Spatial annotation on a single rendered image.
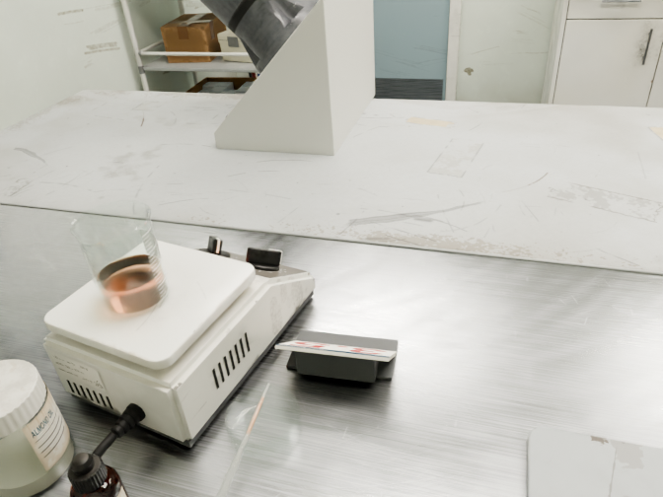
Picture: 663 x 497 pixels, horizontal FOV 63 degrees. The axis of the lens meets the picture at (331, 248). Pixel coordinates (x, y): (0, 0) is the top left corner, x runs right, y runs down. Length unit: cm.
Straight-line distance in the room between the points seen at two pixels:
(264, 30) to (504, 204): 46
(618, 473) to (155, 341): 32
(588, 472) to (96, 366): 34
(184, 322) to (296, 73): 48
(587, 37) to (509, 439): 241
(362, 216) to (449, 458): 34
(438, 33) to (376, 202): 267
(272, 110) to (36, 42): 169
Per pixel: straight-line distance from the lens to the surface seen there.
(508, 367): 48
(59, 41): 252
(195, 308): 42
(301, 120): 83
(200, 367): 41
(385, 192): 72
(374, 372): 44
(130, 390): 43
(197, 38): 273
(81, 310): 45
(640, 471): 43
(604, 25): 274
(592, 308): 56
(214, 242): 53
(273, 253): 51
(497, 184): 75
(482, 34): 332
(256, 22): 92
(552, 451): 42
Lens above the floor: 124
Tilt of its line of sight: 34 degrees down
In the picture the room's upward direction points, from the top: 5 degrees counter-clockwise
